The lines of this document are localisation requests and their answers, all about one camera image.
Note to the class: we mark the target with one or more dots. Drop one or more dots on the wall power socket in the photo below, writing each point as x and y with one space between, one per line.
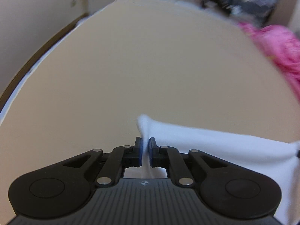
73 3

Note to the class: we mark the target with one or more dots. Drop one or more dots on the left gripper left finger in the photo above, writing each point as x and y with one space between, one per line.
118 160

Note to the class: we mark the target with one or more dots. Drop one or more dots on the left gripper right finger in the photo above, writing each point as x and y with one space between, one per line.
172 161

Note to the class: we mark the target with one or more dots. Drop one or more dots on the pink floral quilt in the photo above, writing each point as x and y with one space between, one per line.
281 46

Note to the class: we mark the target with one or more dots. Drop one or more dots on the white long-sleeve shirt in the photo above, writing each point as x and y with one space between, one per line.
275 159

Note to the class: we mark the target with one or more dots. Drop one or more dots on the tan bed mat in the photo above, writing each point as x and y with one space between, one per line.
172 63

